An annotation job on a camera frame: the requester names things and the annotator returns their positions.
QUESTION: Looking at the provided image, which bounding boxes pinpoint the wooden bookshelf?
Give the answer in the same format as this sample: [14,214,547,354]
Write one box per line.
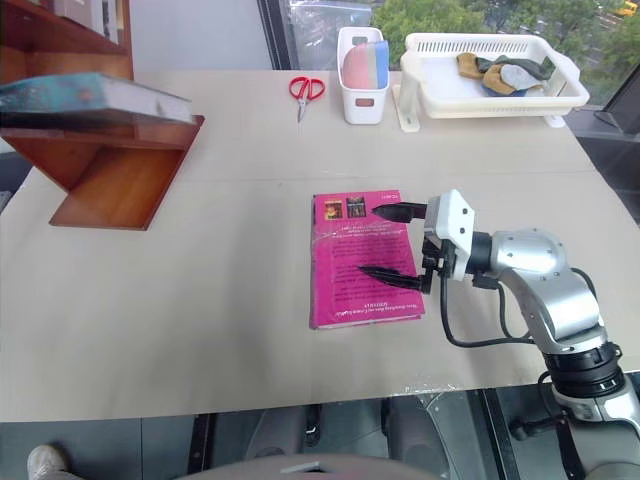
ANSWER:
[0,0,207,233]

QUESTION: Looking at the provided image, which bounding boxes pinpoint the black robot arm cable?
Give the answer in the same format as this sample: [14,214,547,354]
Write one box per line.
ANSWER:
[438,267,597,349]

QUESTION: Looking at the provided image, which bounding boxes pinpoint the dark green sock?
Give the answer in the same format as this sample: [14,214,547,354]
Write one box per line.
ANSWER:
[474,55,557,84]

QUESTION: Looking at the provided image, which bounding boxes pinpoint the white plastic drying basket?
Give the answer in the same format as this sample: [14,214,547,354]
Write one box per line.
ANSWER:
[391,32,592,134]

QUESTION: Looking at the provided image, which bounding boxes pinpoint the blue sponge cloth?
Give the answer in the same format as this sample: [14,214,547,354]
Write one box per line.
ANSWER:
[375,39,391,91]

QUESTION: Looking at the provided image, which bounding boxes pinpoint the pink book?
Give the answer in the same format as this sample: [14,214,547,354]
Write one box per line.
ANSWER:
[308,188,427,331]

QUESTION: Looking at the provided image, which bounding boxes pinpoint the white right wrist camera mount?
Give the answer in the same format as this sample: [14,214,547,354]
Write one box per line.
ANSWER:
[427,189,477,280]

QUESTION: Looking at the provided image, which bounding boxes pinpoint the red scissors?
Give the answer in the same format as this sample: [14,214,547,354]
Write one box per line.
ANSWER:
[287,75,327,124]

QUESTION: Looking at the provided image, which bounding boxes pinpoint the grey shoe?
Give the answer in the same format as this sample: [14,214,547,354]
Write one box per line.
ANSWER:
[26,444,68,480]

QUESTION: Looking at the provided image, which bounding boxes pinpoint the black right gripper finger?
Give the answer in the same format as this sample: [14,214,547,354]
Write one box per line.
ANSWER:
[356,264,424,293]
[372,201,429,224]

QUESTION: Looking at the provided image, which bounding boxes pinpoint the teal book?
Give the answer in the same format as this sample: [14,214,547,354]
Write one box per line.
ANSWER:
[0,72,194,132]

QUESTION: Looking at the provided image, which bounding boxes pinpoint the grey sock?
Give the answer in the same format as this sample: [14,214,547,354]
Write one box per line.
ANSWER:
[499,64,539,92]

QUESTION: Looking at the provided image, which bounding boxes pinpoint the black angled stand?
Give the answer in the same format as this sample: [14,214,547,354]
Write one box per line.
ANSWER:
[593,88,640,137]

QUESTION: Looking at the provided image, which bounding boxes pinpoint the green sponge cloth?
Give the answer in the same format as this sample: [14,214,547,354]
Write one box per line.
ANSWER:
[367,42,381,90]

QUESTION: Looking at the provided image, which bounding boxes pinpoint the white plastic storage bin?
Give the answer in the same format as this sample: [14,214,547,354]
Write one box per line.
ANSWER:
[335,26,392,126]

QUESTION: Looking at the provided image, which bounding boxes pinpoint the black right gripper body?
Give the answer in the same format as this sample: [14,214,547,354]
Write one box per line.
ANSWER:
[419,197,459,296]

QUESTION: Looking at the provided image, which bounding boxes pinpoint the pink sponge cloth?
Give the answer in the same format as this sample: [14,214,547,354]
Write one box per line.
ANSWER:
[344,43,375,91]

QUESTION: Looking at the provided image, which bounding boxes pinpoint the grey robot torso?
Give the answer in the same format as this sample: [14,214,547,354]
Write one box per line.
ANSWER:
[187,452,454,480]

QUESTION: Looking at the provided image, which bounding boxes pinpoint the white upright book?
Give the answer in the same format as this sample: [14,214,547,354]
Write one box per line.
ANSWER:
[52,0,127,44]

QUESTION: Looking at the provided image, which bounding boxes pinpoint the brown sock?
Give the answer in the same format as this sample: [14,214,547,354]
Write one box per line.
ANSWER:
[455,52,487,81]

